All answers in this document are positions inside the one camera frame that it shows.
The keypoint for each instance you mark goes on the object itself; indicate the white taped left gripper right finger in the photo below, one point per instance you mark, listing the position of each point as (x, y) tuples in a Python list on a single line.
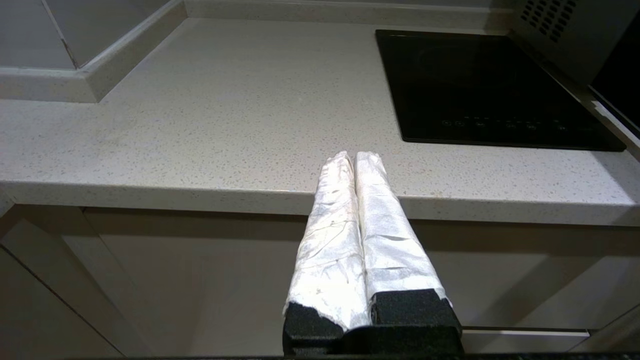
[(395, 250)]

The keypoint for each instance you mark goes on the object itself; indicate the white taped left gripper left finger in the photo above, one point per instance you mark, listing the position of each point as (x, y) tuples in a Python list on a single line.
[(330, 250)]

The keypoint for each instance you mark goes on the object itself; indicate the silver microwave oven body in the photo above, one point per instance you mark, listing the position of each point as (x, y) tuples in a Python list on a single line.
[(575, 40)]

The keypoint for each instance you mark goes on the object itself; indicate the beige cabinet front panel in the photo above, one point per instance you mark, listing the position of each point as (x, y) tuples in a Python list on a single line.
[(225, 270), (45, 300), (525, 342)]

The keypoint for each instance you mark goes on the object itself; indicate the black glass induction cooktop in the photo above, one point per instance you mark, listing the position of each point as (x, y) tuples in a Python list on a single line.
[(475, 90)]

